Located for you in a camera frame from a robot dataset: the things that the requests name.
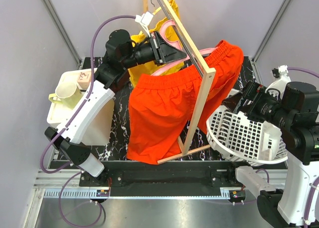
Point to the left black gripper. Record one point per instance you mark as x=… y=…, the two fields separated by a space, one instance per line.
x=163 y=53

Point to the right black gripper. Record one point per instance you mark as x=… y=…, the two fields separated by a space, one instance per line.
x=253 y=90

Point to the pink plastic hanger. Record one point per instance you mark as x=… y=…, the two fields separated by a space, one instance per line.
x=175 y=44

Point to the orange shorts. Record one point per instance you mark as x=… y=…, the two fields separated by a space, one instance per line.
x=159 y=107

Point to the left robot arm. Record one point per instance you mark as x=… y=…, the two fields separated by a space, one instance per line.
x=121 y=54

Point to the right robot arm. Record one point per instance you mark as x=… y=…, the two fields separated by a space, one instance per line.
x=295 y=115

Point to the yellow shorts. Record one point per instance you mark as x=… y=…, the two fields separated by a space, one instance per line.
x=149 y=68

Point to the yellow plastic hanger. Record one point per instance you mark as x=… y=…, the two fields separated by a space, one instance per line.
x=157 y=10

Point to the white laundry basket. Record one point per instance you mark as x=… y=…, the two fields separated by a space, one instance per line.
x=238 y=139

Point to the wooden clothes rack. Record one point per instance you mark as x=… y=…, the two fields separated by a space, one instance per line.
x=202 y=75

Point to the pink small box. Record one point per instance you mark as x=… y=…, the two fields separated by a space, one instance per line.
x=84 y=79

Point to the pale yellow mug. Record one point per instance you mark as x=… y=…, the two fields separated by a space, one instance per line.
x=66 y=93

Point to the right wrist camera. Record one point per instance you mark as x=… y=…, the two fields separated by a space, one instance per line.
x=282 y=78

